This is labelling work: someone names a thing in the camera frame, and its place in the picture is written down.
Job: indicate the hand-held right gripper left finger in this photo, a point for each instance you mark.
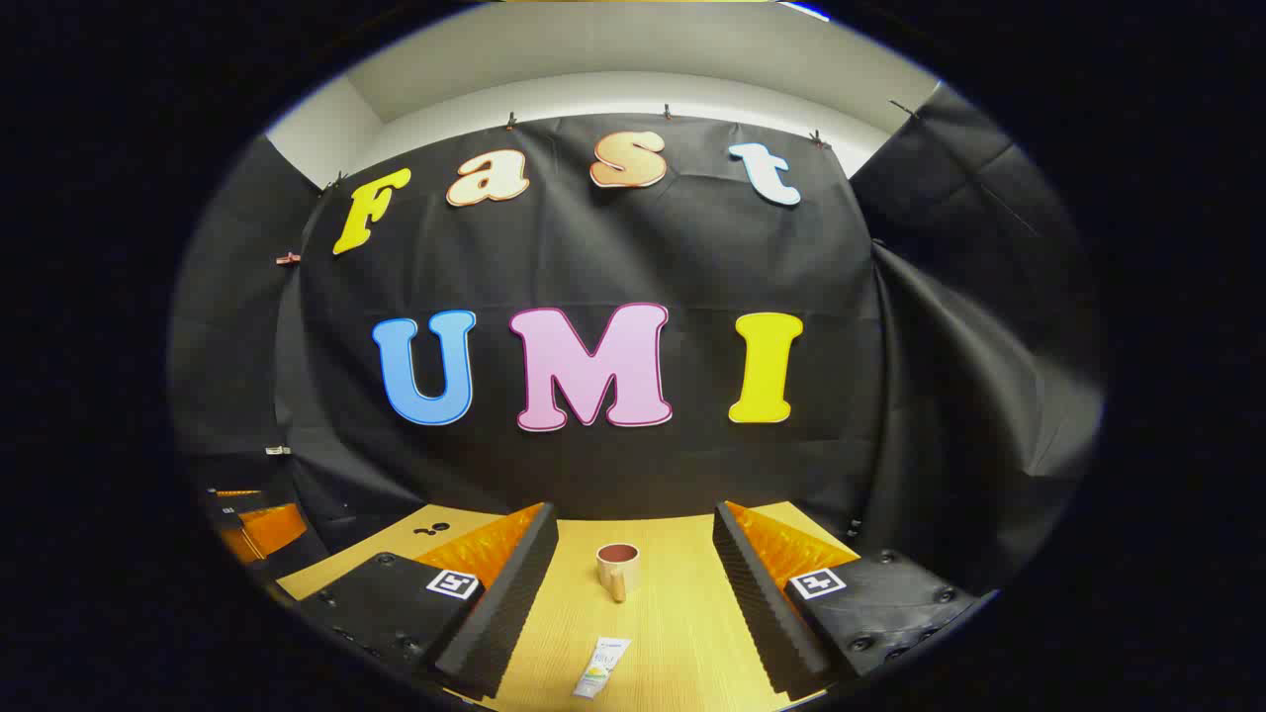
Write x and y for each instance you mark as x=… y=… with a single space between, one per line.
x=495 y=613

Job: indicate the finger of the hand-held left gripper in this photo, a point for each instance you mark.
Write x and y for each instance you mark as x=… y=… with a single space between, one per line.
x=275 y=529

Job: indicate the white toothpaste tube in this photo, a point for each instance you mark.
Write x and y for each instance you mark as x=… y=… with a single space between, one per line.
x=603 y=665

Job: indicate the wooden desktop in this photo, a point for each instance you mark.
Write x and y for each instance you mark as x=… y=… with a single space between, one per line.
x=673 y=633

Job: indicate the beige cup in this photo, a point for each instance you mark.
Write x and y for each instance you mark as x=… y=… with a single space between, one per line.
x=618 y=572

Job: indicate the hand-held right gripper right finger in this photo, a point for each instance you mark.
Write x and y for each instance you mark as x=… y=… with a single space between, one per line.
x=771 y=613

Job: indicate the black backdrop cloth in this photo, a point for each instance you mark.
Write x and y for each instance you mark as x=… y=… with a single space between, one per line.
x=593 y=257

